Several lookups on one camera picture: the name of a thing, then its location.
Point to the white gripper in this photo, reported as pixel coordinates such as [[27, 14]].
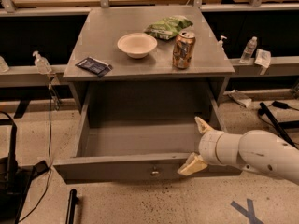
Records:
[[207, 147]]

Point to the grey top drawer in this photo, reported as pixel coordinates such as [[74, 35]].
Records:
[[137, 130]]

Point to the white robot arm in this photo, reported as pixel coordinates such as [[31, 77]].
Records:
[[256, 151]]

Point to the grey drawer cabinet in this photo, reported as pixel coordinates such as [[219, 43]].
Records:
[[117, 36]]

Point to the crumpled white packet floor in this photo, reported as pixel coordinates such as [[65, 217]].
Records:
[[240, 98]]

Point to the black rod right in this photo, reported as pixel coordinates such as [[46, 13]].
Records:
[[280, 127]]

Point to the small white pump bottle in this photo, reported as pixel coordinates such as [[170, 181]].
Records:
[[221, 41]]

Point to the orange soda can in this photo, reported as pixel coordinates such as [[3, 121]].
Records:
[[183, 49]]

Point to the white wipe packet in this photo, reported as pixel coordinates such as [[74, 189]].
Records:
[[263, 58]]

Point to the clear water bottle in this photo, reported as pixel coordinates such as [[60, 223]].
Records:
[[248, 50]]

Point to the white bowl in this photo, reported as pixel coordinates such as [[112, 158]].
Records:
[[137, 45]]

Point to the green chip bag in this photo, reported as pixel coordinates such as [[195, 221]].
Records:
[[168, 28]]

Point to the dark blue snack packet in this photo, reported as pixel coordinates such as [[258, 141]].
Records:
[[94, 66]]

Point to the black bar on floor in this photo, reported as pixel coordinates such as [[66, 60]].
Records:
[[72, 201]]

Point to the clear pump bottle left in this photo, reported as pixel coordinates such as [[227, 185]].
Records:
[[41, 64]]

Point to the black stand base left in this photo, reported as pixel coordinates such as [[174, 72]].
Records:
[[15, 181]]

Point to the clear bottle far left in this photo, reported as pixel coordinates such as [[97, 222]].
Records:
[[3, 65]]

